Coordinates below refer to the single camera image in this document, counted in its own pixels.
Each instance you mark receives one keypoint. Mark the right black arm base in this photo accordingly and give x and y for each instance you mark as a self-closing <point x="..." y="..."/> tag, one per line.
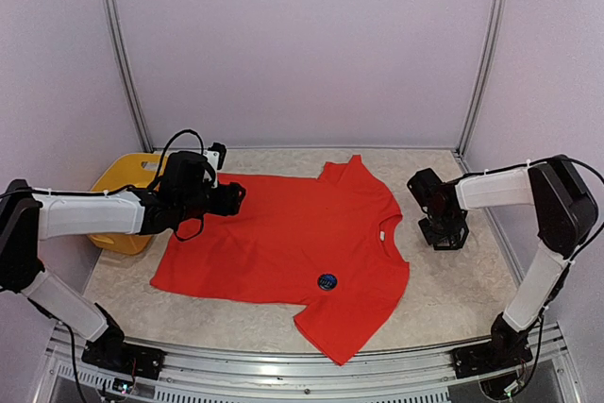
<point x="491" y="356"/>

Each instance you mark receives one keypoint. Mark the right aluminium frame post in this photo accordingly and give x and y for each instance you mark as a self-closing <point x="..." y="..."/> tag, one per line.
<point x="487" y="56"/>

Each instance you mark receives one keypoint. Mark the aluminium frame post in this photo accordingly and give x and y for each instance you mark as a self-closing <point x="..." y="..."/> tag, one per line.
<point x="124" y="69"/>
<point x="487" y="56"/>

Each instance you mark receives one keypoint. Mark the left aluminium frame post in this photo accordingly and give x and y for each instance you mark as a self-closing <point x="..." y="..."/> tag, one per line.
<point x="124" y="69"/>

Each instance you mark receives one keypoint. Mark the red t-shirt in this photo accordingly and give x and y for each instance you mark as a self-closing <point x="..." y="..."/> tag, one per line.
<point x="289" y="231"/>

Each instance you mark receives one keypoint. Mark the white round brooch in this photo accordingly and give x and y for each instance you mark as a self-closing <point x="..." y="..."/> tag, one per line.
<point x="327" y="282"/>

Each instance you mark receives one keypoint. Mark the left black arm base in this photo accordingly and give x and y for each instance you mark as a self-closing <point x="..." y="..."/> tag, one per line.
<point x="125" y="360"/>

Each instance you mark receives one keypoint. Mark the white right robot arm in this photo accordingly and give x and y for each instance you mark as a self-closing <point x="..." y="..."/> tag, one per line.
<point x="565" y="214"/>

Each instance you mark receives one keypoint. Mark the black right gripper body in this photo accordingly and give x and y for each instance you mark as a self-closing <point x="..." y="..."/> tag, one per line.
<point x="442" y="228"/>

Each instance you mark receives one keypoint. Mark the aluminium front rail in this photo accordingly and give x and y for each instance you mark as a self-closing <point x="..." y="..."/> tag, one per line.
<point x="197" y="374"/>

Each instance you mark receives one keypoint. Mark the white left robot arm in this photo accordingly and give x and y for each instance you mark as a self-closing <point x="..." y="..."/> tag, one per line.
<point x="185" y="186"/>

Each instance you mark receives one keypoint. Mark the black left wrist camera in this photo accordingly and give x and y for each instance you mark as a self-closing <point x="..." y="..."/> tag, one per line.
<point x="215" y="156"/>

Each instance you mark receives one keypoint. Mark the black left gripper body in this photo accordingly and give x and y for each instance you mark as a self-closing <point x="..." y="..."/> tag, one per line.
<point x="226" y="205"/>

